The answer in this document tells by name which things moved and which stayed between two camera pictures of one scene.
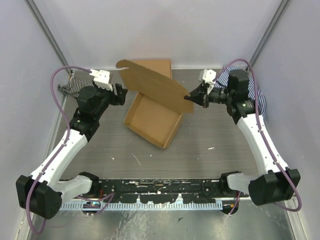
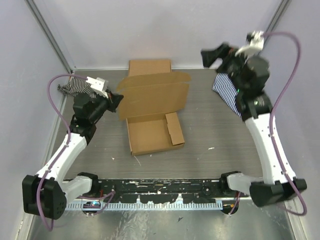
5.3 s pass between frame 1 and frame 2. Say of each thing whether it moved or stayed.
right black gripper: moved
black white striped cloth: stayed
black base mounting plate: stayed
